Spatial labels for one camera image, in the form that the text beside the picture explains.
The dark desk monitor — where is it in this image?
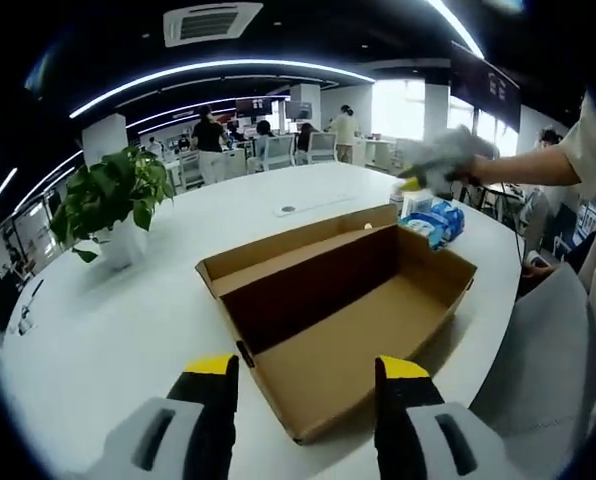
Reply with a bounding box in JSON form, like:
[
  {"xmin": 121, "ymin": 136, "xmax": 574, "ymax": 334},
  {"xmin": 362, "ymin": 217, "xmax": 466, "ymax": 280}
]
[{"xmin": 284, "ymin": 100, "xmax": 314, "ymax": 122}]

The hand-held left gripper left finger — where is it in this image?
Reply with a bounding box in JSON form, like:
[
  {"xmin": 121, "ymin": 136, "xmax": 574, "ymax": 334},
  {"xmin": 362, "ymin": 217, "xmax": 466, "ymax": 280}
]
[{"xmin": 85, "ymin": 352, "xmax": 240, "ymax": 480}]

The white mesh office chair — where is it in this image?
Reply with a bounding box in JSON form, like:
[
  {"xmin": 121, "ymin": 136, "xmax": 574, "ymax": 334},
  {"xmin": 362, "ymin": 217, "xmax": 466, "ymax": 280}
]
[
  {"xmin": 307, "ymin": 131, "xmax": 338, "ymax": 165},
  {"xmin": 264, "ymin": 134, "xmax": 297, "ymax": 172}
]

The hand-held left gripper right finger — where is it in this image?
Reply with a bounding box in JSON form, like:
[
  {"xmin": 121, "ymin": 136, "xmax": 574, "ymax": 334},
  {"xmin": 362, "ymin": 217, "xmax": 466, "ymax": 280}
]
[{"xmin": 375, "ymin": 355, "xmax": 504, "ymax": 480}]

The table cable socket cover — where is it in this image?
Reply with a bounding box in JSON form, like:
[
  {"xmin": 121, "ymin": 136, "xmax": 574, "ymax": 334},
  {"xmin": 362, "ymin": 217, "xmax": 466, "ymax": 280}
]
[{"xmin": 272, "ymin": 192, "xmax": 356, "ymax": 218}]

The blue white soft wipes pack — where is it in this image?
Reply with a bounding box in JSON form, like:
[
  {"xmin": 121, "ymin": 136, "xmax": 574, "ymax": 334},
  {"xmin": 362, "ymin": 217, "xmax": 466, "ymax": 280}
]
[{"xmin": 399, "ymin": 212, "xmax": 447, "ymax": 252}]

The dark hanging ceiling sign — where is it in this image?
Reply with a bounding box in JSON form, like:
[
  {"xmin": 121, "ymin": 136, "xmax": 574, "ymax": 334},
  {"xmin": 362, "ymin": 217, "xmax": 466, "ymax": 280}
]
[{"xmin": 449, "ymin": 41, "xmax": 523, "ymax": 135}]

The brown cardboard shoe box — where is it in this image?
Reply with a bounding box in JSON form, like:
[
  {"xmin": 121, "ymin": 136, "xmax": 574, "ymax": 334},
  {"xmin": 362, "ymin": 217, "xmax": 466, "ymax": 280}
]
[{"xmin": 195, "ymin": 202, "xmax": 479, "ymax": 446}]

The ceiling air conditioner unit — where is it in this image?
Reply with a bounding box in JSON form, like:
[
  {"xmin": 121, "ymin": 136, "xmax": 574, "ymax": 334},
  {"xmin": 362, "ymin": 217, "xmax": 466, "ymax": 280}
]
[{"xmin": 162, "ymin": 2, "xmax": 265, "ymax": 49}]

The green plant in white pot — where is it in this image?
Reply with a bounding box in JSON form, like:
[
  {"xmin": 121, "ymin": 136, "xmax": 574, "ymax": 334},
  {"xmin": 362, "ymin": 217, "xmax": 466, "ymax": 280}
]
[{"xmin": 49, "ymin": 144, "xmax": 176, "ymax": 271}]

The small black white desk gadget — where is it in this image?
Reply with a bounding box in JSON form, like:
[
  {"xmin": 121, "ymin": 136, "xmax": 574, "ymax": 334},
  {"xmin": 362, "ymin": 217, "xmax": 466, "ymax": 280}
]
[{"xmin": 16, "ymin": 278, "xmax": 45, "ymax": 337}]

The grey mesh office chair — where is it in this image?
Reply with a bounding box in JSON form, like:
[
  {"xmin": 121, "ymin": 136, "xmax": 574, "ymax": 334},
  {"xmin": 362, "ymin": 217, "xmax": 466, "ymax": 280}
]
[{"xmin": 470, "ymin": 264, "xmax": 596, "ymax": 480}]

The curved ceiling light strip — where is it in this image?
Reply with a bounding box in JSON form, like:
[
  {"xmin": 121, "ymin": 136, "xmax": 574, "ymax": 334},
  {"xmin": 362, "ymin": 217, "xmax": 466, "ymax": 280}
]
[
  {"xmin": 426, "ymin": 0, "xmax": 485, "ymax": 60},
  {"xmin": 68, "ymin": 59, "xmax": 377, "ymax": 120}
]

